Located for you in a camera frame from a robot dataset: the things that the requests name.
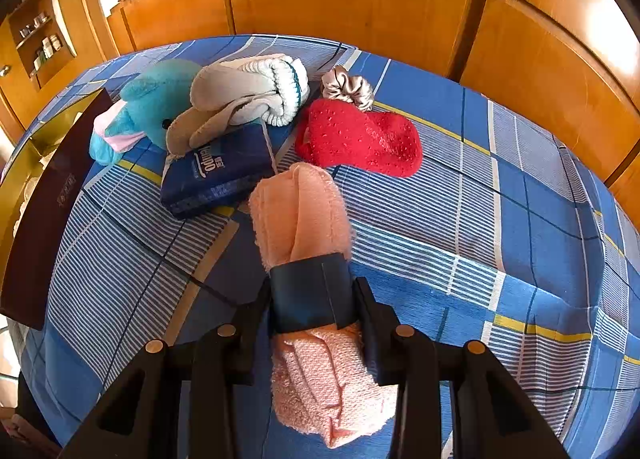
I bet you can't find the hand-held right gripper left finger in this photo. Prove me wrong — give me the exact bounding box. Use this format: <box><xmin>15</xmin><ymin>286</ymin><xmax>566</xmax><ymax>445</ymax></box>
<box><xmin>60</xmin><ymin>278</ymin><xmax>274</xmax><ymax>459</ymax></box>

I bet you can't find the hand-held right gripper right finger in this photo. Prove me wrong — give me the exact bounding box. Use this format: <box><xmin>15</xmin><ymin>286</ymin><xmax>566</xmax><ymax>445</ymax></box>
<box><xmin>354</xmin><ymin>278</ymin><xmax>571</xmax><ymax>459</ymax></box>

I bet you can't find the pink sock with navy band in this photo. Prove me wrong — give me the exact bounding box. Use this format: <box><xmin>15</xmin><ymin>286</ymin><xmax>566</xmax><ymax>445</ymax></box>
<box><xmin>248</xmin><ymin>162</ymin><xmax>399</xmax><ymax>449</ymax></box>

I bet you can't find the blue tissue pack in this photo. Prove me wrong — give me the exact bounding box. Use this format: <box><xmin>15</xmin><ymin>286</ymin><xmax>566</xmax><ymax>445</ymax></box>
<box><xmin>160</xmin><ymin>125</ymin><xmax>277</xmax><ymax>220</ymax></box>

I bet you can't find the gold tin box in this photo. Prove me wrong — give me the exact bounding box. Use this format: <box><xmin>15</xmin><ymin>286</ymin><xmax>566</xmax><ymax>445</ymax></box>
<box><xmin>0</xmin><ymin>88</ymin><xmax>116</xmax><ymax>332</ymax></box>

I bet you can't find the white socks teal stripe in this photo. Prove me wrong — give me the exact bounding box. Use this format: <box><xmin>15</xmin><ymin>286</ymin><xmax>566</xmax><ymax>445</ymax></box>
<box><xmin>166</xmin><ymin>54</ymin><xmax>311</xmax><ymax>157</ymax></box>

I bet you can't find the blue and pink sock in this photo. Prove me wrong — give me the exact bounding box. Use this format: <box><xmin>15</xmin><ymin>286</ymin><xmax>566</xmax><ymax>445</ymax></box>
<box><xmin>89</xmin><ymin>59</ymin><xmax>203</xmax><ymax>166</ymax></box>

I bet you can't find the blue plaid bed sheet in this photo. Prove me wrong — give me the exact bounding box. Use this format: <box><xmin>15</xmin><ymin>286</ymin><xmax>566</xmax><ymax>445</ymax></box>
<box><xmin>10</xmin><ymin>34</ymin><xmax>640</xmax><ymax>459</ymax></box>

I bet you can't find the red fuzzy sock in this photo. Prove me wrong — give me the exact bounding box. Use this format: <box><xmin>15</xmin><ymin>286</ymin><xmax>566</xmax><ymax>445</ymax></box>
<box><xmin>294</xmin><ymin>99</ymin><xmax>424</xmax><ymax>178</ymax></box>

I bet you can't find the beige satin scrunchie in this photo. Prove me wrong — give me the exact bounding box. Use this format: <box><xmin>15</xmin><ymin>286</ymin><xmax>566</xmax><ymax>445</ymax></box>
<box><xmin>321</xmin><ymin>65</ymin><xmax>376</xmax><ymax>112</ymax></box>

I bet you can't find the wooden cabinet with open shelf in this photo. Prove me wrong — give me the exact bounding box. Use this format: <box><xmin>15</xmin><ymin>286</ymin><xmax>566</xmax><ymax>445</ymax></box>
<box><xmin>0</xmin><ymin>0</ymin><xmax>108</xmax><ymax>142</ymax></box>

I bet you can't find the wooden wall shelf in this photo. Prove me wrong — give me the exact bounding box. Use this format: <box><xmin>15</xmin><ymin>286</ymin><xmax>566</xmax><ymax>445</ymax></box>
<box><xmin>17</xmin><ymin>0</ymin><xmax>66</xmax><ymax>74</ymax></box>

